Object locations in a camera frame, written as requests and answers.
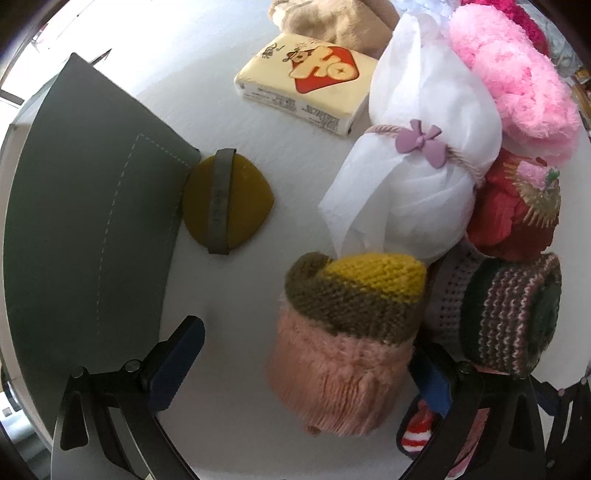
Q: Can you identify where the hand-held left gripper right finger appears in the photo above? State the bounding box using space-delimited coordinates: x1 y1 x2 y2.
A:
397 344 548 480

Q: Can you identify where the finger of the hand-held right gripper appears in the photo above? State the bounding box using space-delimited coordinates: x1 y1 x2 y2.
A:
530 371 591 476

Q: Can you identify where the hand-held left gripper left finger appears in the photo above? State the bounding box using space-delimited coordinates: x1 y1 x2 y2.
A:
50 315 206 480

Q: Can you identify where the yellow brown pink knit hat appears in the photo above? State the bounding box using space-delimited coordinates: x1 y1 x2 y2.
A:
265 251 428 437

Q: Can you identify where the dark green fabric mat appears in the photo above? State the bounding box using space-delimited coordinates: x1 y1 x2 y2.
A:
4 53 201 455

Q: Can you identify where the white gauze bundle with tie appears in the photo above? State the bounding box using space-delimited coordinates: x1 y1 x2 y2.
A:
318 11 503 266

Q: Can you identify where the light pink fluffy yarn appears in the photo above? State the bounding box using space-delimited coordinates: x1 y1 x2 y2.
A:
449 4 581 166

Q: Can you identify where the red white striped sock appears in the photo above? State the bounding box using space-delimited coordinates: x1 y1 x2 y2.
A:
397 397 439 460

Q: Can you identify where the green pink striped knit roll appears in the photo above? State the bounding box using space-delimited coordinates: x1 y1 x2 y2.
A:
462 251 563 376

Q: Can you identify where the red knitted piece with flower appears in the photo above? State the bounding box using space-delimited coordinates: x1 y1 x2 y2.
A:
466 148 561 263

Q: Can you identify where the pile of snack packets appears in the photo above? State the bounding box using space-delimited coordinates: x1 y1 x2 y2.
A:
549 34 591 134

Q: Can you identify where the beige cloth bundle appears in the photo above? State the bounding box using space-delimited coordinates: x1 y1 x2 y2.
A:
269 0 402 60

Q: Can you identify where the mustard sponge with grey strap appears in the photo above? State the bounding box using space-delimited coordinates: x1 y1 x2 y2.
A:
181 148 275 256

